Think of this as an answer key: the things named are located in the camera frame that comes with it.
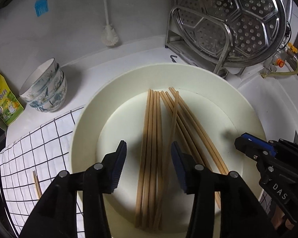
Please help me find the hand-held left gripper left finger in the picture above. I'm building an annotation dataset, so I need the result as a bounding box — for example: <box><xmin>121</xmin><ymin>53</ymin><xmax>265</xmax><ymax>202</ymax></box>
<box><xmin>20</xmin><ymin>140</ymin><xmax>128</xmax><ymax>238</ymax></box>

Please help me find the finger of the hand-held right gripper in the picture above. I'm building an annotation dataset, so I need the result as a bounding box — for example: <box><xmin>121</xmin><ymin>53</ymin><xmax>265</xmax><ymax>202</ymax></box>
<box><xmin>235</xmin><ymin>137</ymin><xmax>271</xmax><ymax>165</ymax></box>
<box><xmin>241</xmin><ymin>133</ymin><xmax>280</xmax><ymax>154</ymax></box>

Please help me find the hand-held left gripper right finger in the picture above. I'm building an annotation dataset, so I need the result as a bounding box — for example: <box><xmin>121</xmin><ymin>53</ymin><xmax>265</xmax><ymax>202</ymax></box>
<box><xmin>170</xmin><ymin>141</ymin><xmax>272</xmax><ymax>238</ymax></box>

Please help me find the pile of wooden chopsticks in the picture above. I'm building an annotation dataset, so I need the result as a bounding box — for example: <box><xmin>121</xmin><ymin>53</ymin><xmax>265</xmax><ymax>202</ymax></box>
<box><xmin>134</xmin><ymin>87</ymin><xmax>229</xmax><ymax>231</ymax></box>

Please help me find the cream round plate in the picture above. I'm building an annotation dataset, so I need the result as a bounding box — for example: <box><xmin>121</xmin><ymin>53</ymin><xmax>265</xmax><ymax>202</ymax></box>
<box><xmin>69</xmin><ymin>63</ymin><xmax>266</xmax><ymax>238</ymax></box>

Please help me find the pair of chopsticks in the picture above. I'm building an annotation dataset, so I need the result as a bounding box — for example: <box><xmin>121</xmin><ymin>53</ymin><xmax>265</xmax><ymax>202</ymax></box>
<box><xmin>34</xmin><ymin>171</ymin><xmax>43</xmax><ymax>196</ymax></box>

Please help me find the single wooden chopstick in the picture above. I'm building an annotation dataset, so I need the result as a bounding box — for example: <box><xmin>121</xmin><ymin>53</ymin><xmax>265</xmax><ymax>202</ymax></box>
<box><xmin>32</xmin><ymin>171</ymin><xmax>40</xmax><ymax>200</ymax></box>

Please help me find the gas valve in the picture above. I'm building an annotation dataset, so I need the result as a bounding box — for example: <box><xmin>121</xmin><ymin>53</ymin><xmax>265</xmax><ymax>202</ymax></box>
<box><xmin>264</xmin><ymin>43</ymin><xmax>298</xmax><ymax>72</ymax></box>

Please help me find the white black checkered cloth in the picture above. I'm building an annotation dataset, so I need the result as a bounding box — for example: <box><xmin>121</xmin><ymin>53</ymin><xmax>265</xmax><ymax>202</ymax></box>
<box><xmin>0</xmin><ymin>107</ymin><xmax>274</xmax><ymax>237</ymax></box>

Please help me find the yellow green seasoning bag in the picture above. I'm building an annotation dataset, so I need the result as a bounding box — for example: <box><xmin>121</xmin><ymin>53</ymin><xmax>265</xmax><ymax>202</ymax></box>
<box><xmin>0</xmin><ymin>71</ymin><xmax>24</xmax><ymax>126</ymax></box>

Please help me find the white dish brush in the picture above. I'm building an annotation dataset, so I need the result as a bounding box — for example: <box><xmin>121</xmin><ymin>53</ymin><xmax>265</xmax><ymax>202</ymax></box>
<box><xmin>99</xmin><ymin>0</ymin><xmax>119</xmax><ymax>46</ymax></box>

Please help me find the stainless steel steamer tray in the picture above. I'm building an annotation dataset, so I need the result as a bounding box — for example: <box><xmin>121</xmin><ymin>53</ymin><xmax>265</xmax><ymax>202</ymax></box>
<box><xmin>174</xmin><ymin>0</ymin><xmax>287</xmax><ymax>67</ymax></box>

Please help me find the metal dish rack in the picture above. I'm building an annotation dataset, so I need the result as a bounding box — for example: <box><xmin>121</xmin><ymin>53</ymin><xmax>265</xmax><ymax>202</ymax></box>
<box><xmin>164</xmin><ymin>6</ymin><xmax>246</xmax><ymax>76</ymax></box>

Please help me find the blue silicone brush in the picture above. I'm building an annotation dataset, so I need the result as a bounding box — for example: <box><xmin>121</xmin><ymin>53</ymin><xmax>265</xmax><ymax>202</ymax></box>
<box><xmin>34</xmin><ymin>0</ymin><xmax>49</xmax><ymax>17</ymax></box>

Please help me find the yellow gas hose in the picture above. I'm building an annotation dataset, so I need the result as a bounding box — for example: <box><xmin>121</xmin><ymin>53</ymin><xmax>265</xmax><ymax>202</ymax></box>
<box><xmin>262</xmin><ymin>57</ymin><xmax>298</xmax><ymax>78</ymax></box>

